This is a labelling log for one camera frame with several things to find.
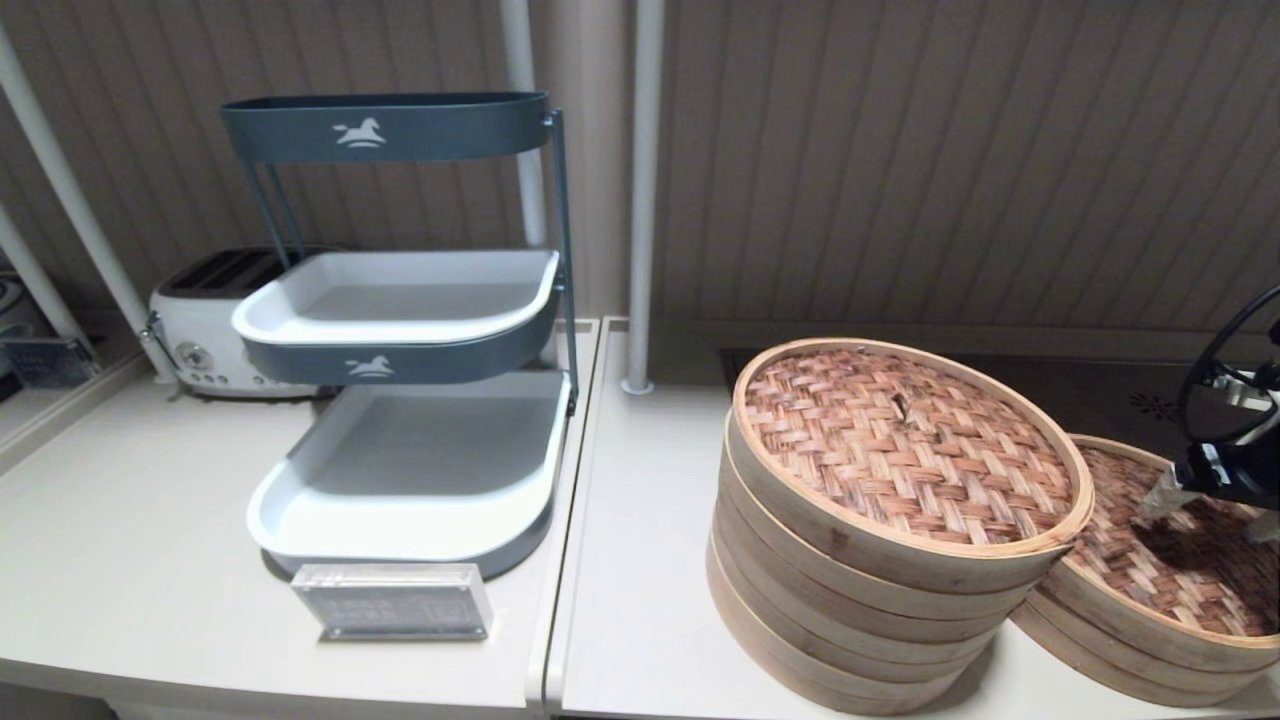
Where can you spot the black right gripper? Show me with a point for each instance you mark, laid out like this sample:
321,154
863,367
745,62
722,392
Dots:
1240,475

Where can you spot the small woven bamboo steamer lid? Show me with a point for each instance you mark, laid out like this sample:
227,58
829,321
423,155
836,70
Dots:
1150,590

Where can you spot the low bamboo steamer base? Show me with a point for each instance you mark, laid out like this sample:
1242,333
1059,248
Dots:
1100,665

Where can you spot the large bamboo steamer basket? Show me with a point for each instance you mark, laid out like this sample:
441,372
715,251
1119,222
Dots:
800,585
800,655

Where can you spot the white metal support pole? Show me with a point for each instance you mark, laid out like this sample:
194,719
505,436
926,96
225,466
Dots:
645,200
35,275
520,50
70,190

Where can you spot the white-lined blue-grey rack tray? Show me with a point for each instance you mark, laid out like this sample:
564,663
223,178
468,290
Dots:
400,468
400,298

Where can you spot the clear acrylic warning sign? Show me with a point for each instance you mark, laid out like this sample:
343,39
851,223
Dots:
393,600

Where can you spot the blue-grey oval rack shelf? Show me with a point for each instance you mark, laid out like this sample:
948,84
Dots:
450,128

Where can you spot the white retro toaster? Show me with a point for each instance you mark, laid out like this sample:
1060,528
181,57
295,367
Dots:
200,330

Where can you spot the small dark acrylic sign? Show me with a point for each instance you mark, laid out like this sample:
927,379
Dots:
45,362

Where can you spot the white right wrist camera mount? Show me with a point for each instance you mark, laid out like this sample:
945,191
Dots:
1250,390

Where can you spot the blue-grey metal rack frame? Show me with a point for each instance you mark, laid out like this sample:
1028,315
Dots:
562,250

